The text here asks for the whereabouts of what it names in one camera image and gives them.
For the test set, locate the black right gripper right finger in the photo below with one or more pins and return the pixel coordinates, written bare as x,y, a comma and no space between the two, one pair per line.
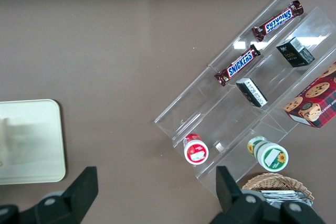
228,192

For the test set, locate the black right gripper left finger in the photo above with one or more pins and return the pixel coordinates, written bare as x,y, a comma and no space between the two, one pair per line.
78,192

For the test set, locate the light wicker basket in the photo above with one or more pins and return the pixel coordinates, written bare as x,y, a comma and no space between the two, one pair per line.
270,182

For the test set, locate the cream rectangular serving tray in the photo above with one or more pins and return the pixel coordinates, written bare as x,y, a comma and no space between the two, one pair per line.
36,142

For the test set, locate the red lid small jar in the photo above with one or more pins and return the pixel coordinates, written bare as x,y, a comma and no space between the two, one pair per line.
195,153

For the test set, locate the green sunflower lid jar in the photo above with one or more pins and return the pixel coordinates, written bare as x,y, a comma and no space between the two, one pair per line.
270,158

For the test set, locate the stacked aluminium foil trays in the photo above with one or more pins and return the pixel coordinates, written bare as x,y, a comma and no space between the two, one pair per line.
283,195

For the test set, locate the clear acrylic tiered display stand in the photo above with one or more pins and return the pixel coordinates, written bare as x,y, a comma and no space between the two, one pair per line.
210,119

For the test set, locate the small black carton box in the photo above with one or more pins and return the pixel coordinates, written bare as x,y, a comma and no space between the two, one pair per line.
252,93
291,56

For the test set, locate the red tartan cookie box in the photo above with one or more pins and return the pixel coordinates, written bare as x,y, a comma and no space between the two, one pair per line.
315,100

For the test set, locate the Snickers chocolate bar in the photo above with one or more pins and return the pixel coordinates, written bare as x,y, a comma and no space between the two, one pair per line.
240,64
278,20

